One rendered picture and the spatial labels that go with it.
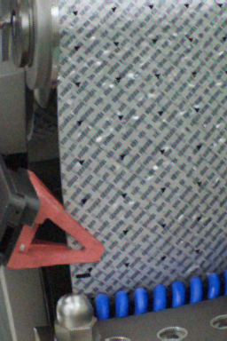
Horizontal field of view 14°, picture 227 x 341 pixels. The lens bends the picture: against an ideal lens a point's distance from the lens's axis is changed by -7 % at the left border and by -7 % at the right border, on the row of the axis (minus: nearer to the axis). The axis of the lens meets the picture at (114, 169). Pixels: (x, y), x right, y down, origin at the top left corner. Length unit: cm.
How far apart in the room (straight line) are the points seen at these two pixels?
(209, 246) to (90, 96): 16
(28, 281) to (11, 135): 14
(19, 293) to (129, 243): 14
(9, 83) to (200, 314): 24
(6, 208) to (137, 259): 14
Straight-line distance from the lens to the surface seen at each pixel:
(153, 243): 74
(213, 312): 72
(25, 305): 83
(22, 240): 69
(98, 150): 70
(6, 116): 75
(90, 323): 67
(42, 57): 68
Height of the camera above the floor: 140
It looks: 21 degrees down
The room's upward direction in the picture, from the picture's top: 3 degrees counter-clockwise
